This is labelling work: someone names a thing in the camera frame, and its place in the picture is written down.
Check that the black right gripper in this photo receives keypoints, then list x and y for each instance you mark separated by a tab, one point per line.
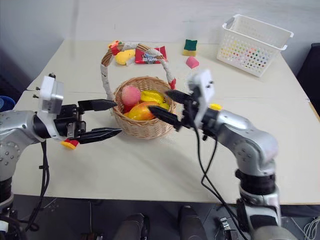
192	110

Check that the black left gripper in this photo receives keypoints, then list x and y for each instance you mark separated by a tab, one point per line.
67	117

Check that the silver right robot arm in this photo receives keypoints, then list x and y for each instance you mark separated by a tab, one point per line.
240	130

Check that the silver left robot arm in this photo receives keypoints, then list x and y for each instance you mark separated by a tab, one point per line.
15	125

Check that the white perforated plastic basket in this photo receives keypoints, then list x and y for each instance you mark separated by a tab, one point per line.
250	47

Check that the yellow toy starfruit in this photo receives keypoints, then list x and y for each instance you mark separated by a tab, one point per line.
151	96

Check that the small red toy fruit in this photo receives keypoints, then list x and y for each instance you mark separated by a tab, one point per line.
128	107

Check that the orange yellow toy mango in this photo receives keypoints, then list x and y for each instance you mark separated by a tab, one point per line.
140	112

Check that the yellow red toy fruit slice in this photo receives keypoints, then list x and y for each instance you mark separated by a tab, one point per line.
70	144

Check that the pink toy peach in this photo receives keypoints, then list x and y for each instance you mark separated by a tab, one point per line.
131	95

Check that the small yellow toy fruit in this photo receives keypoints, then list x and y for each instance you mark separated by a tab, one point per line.
216	107

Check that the pink toy fruit wedge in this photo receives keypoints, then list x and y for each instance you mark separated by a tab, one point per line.
192	62

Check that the red snack packet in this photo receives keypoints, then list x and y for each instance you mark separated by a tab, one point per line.
147	58

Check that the green yellow sponge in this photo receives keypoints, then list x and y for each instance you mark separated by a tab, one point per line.
190	46

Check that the yellow plush banana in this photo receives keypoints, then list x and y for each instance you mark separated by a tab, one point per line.
123	57

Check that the blue round container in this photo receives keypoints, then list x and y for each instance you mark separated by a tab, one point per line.
6	103

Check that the dark rounded shape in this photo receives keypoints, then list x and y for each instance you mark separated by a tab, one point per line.
191	222
132	227

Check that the dark chair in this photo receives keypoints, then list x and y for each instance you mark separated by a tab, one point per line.
310	70

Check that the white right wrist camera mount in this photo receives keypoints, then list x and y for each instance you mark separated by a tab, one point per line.
206	92

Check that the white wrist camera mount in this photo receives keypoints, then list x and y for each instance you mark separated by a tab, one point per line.
51	91
206	92

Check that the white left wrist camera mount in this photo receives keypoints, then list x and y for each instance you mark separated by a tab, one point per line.
51	91

